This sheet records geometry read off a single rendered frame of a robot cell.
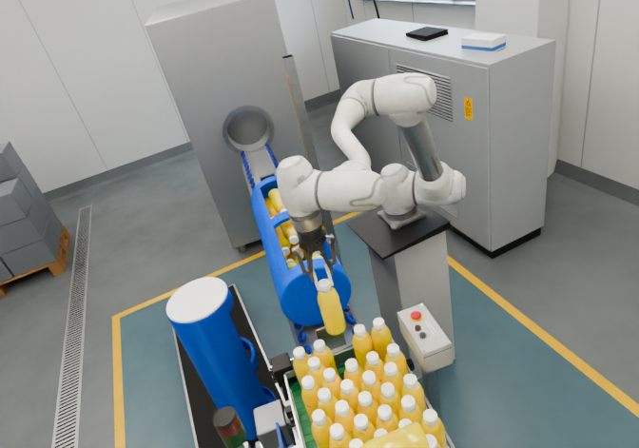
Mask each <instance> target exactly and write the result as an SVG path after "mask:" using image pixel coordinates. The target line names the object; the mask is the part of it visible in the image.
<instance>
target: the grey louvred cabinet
mask: <svg viewBox="0 0 639 448"><path fill-rule="evenodd" d="M423 27H433V28H441V29H448V30H447V31H448V32H449V34H447V35H444V36H440V37H437V38H435V39H432V40H428V41H421V40H417V39H414V38H410V37H407V36H406V34H405V33H406V32H409V31H412V30H415V29H420V28H423ZM472 33H491V34H506V33H497V32H489V31H482V30H473V29H458V28H450V27H442V26H434V25H425V24H418V23H409V22H401V21H393V20H385V19H377V18H375V19H372V20H369V21H365V22H362V23H359V24H356V25H353V26H351V27H347V28H344V29H339V30H336V31H332V32H331V35H330V38H331V44H332V49H333V53H334V58H335V64H336V69H337V74H338V78H339V88H340V93H341V97H342V96H343V94H344V93H345V92H346V90H347V89H348V88H349V87H350V86H352V85H353V84H354V83H356V82H359V81H363V80H372V79H377V78H381V77H384V76H388V75H394V74H400V73H419V74H424V75H427V76H429V77H430V78H432V79H433V80H434V82H435V85H436V102H435V104H434V105H433V106H432V107H431V108H430V109H429V110H427V111H426V114H425V116H426V119H427V122H428V125H429V128H430V130H431V133H432V136H433V140H434V143H435V146H436V151H437V154H438V157H439V160H440V162H443V163H445V164H446V165H447V166H448V167H450V168H451V169H452V170H456V171H458V172H460V173H461V174H462V175H463V176H464V177H465V179H466V192H465V197H464V198H463V199H462V200H461V201H459V202H457V203H455V204H452V205H438V206H428V207H430V208H431V209H432V210H433V211H435V212H436V213H438V214H439V215H441V216H442V217H444V218H445V219H447V220H449V221H450V224H451V228H450V229H451V230H452V231H453V232H454V233H456V234H457V235H459V236H460V237H461V238H463V239H464V240H466V241H467V242H469V243H470V244H472V245H473V246H475V247H476V248H478V249H479V250H480V251H482V252H483V253H485V254H486V255H487V256H489V257H490V258H492V259H494V258H496V257H498V256H500V255H502V254H503V253H505V252H507V251H509V250H511V249H513V248H515V247H517V246H519V245H521V244H523V243H525V242H527V241H529V240H531V239H533V238H535V237H537V236H539V235H540V234H541V227H542V226H544V219H545V204H546V190H547V176H548V161H549V147H550V133H551V119H552V92H553V77H554V63H555V49H556V40H554V39H546V38H538V37H530V36H522V35H513V34H506V47H505V48H503V49H500V50H498V51H495V52H493V53H489V52H480V51H470V50H462V48H461V38H463V37H465V36H467V35H470V34H472ZM351 132H352V133H353V134H354V136H355V137H356V138H357V139H358V141H359V142H360V143H361V144H362V146H363V147H364V148H365V149H366V151H367V152H368V154H369V156H370V159H371V170H372V171H374V172H376V173H377V174H379V175H380V172H381V170H382V169H383V168H384V167H386V166H387V165H390V164H400V165H403V166H406V167H407V168H408V170H411V171H414V172H417V168H416V164H415V162H414V160H413V157H412V155H411V153H410V150H409V148H408V146H407V144H406V142H405V139H404V137H403V134H402V132H401V130H400V127H399V126H398V125H397V124H395V123H394V122H393V121H392V120H390V119H389V118H388V117H387V116H378V117H372V118H367V119H362V121H361V122H360V123H359V124H357V125H356V126H355V127H353V128H352V129H351Z"/></svg>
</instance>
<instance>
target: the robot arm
mask: <svg viewBox="0 0 639 448"><path fill-rule="evenodd" d="M435 102H436V85H435V82H434V80H433V79H432V78H430V77H429V76H427V75H424V74H419V73H400V74H394V75H388V76H384V77H381V78H377V79H372V80H363V81H359V82H356V83H354V84H353V85H352V86H350V87H349V88H348V89H347V90H346V92H345V93H344V94H343V96H342V97H341V99H340V102H339V105H338V107H337V111H336V114H335V117H334V120H333V122H332V125H331V134H332V137H333V139H334V141H335V143H336V144H337V145H338V146H339V148H340V149H341V150H342V151H343V153H344V154H345V155H346V156H347V157H348V159H349V160H350V161H347V162H345V163H343V164H342V165H341V166H338V167H336V168H334V169H333V171H326V172H324V171H318V170H315V169H313V168H312V166H311V165H310V164H309V162H308V161H307V160H306V159H304V158H303V157H302V156H292V157H289V158H286V159H284V160H282V161H281V162H280V164H279V166H278V167H277V182H278V188H279V193H280V195H281V200H282V203H283V205H284V207H285V208H286V209H287V211H288V215H289V218H290V221H291V223H292V225H293V227H294V229H295V230H296V231H297V234H298V238H299V245H297V246H296V247H292V248H291V249H292V252H293V254H294V255H295V256H296V257H297V259H298V262H299V264H300V268H301V271H302V273H303V275H304V276H305V275H307V274H308V275H309V277H310V280H311V282H315V286H316V288H317V290H318V291H320V287H319V283H318V279H317V275H316V273H315V270H314V268H313V258H312V257H313V253H314V252H316V251H319V252H320V253H321V255H322V257H323V258H324V260H325V262H326V264H325V265H324V266H325V269H326V273H327V276H328V279H329V281H330V283H331V285H332V286H333V285H334V284H333V281H332V277H331V276H332V275H334V271H333V265H334V264H337V257H336V251H335V246H334V244H335V237H334V236H333V234H330V235H329V236H325V234H324V233H323V230H322V226H321V224H322V217H321V213H320V210H321V209H325V210H331V211H337V212H363V211H369V210H372V209H375V208H377V207H379V206H380V205H382V206H383V209H384V210H380V211H379V212H378V216H379V217H381V218H382V219H383V220H384V221H385V222H386V223H387V224H388V225H389V226H391V228H392V230H393V231H396V230H398V229H400V228H401V227H403V226H405V225H406V224H409V223H412V222H414V221H416V220H418V219H421V218H424V217H426V213H425V212H423V211H421V210H420V209H419V208H417V207H416V205H425V206H438V205H452V204H455V203H457V202H459V201H461V200H462V199H463V198H464V197H465V192H466V179H465V177H464V176H463V175H462V174H461V173H460V172H458V171H456V170H452V169H451V168H450V167H448V166H447V165H446V164H445V163H443V162H440V160H439V157H438V154H437V151H436V146H435V143H434V140H433V136H432V133H431V130H430V128H429V125H428V122H427V119H426V116H425V114H426V111H427V110H429V109H430V108H431V107H432V106H433V105H434V104H435ZM378 116H387V117H388V118H389V119H390V120H392V121H393V122H394V123H395V124H397V125H398V126H399V127H400V130H401V132H402V134H403V137H404V139H405V142H406V144H407V146H408V148H409V150H410V153H411V155H412V157H413V160H414V162H415V164H416V168H417V172H414V171H411V170H408V168H407V167H406V166H403V165H400V164H390V165H387V166H386V167H384V168H383V169H382V170H381V172H380V175H379V174H377V173H376V172H374V171H372V170H371V159H370V156H369V154H368V152H367V151H366V149H365V148H364V147H363V146H362V144H361V143H360V142H359V141H358V139H357V138H356V137H355V136H354V134H353V133H352V132H351V129H352V128H353V127H355V126H356V125H357V124H359V123H360V122H361V121H362V119H367V118H372V117H378ZM326 240H327V242H328V244H329V250H330V255H331V260H330V261H329V259H328V257H327V256H326V254H325V252H324V250H323V248H322V247H323V245H324V243H325V241H326ZM300 249H302V250H304V251H306V257H307V268H305V267H304V264H303V261H302V259H301V256H300Z"/></svg>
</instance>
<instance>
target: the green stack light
mask: <svg viewBox="0 0 639 448"><path fill-rule="evenodd" d="M220 437H221V436H220ZM221 439H222V440H223V443H224V445H225V446H226V447H227V448H238V447H240V446H241V445H242V444H243V443H244V441H245V439H246V431H245V429H244V427H243V425H241V428H240V430H239V432H238V433H237V434H236V435H235V436H234V437H232V438H222V437H221Z"/></svg>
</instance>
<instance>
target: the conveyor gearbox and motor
mask: <svg viewBox="0 0 639 448"><path fill-rule="evenodd" d="M252 414H253V416H254V421H255V426H256V432H257V433H256V436H257V437H258V439H259V441H257V442H256V448H280V443H279V438H278V433H277V429H276V424H275V423H276V422H278V423H279V425H280V428H281V430H282V433H283V435H284V437H285V439H286V442H287V444H288V446H290V445H293V444H294V446H297V444H296V441H295V437H294V433H293V428H292V427H291V423H290V419H289V418H288V417H287V415H286V413H285V408H284V405H283V403H282V402H281V400H280V399H278V400H275V401H273V402H270V403H267V404H265V405H263V406H261V407H258V408H255V409H254V410H253V413H252Z"/></svg>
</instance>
